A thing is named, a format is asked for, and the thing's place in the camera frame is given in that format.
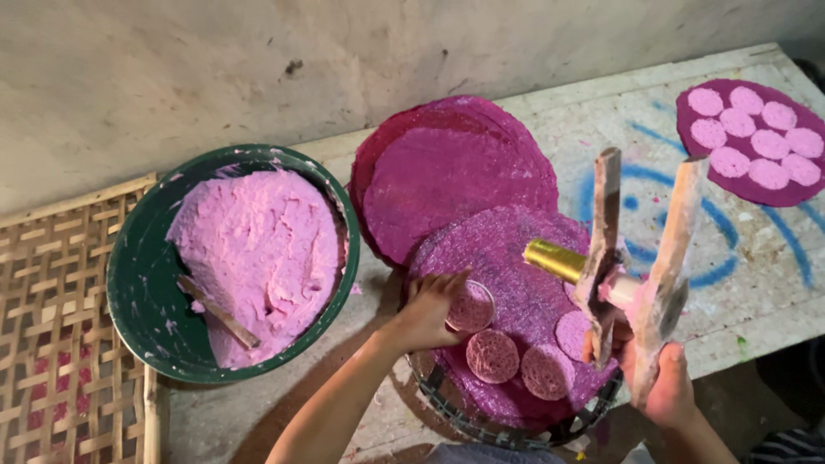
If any person's left hand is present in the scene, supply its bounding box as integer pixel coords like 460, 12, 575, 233
385, 267, 474, 354

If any striped cloth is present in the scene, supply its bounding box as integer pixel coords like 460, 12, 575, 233
746, 427, 825, 464

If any purple round woven mat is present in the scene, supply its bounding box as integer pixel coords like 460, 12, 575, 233
405, 205, 621, 431

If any pink dough mass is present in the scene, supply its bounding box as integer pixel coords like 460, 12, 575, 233
165, 169, 349, 370

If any woven bamboo tray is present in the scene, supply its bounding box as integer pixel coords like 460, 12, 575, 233
0, 173, 162, 464

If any stack of magenta round mats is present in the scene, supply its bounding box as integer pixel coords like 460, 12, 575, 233
348, 95, 560, 269

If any wooden press with gold cylinder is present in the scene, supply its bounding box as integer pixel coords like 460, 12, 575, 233
522, 147, 710, 411

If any round metal ring mould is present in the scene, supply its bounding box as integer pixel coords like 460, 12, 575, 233
445, 278, 498, 335

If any group of small pink discs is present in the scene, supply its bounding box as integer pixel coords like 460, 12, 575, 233
686, 85, 825, 192

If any person's grey clothing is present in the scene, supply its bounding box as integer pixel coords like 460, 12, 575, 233
421, 442, 550, 464

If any purple mat carrying discs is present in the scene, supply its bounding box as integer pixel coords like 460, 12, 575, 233
675, 79, 825, 208

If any person's right hand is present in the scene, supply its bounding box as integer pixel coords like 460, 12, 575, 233
581, 320, 701, 431

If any wooden stick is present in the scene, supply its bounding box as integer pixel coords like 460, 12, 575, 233
176, 275, 262, 351

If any green plastic bowl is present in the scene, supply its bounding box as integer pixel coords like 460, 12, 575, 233
106, 143, 361, 385

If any pink dough disc inside ring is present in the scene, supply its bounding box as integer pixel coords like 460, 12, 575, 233
449, 284, 495, 332

